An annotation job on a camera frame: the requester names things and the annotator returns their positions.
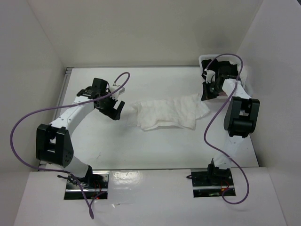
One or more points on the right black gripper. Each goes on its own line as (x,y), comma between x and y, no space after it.
(206,95)

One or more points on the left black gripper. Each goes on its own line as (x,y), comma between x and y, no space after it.
(115,115)

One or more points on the white pleated skirt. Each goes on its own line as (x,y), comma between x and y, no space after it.
(182,112)

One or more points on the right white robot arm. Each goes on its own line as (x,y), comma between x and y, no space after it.
(240,119)

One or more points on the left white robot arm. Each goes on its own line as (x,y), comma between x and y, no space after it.
(53,140)

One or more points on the black skirt in basket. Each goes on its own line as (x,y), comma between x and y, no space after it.
(225,66)

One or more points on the white garment in basket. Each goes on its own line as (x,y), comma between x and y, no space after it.
(244,77)

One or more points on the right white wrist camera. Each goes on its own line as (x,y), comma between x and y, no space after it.
(209,76)

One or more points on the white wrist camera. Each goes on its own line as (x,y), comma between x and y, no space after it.
(209,76)
(116,91)

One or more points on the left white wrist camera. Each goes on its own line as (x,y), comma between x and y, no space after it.
(116,91)

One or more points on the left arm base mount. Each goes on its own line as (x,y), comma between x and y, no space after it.
(96,190)

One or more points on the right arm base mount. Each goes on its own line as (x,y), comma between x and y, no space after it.
(204,186)

